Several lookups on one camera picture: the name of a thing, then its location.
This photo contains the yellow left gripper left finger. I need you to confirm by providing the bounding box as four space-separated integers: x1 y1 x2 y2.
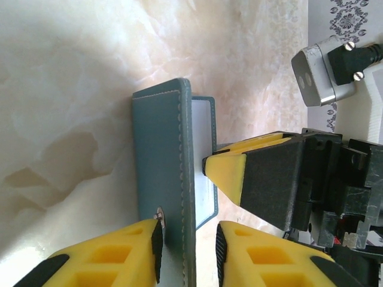
13 218 165 287

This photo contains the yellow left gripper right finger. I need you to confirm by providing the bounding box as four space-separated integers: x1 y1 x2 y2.
215 220 365 287

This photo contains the white credit card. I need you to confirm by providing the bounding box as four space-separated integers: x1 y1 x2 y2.
190 100 217 228

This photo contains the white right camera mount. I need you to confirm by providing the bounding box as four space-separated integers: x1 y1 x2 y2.
363 58 383 141

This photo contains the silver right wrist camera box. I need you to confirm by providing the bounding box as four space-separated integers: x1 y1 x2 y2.
291 35 365 108

